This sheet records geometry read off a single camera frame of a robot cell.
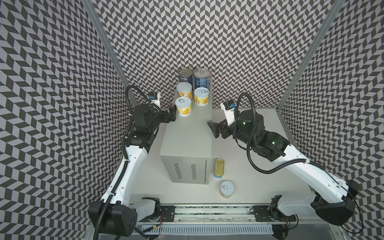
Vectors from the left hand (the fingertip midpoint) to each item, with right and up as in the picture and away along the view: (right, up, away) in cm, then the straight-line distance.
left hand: (167, 105), depth 72 cm
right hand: (+23, -8, -7) cm, 26 cm away
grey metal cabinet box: (+11, -18, -14) cm, 25 cm away
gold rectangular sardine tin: (+27, -35, +13) cm, 46 cm away
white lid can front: (+30, -42, +3) cm, 52 cm away
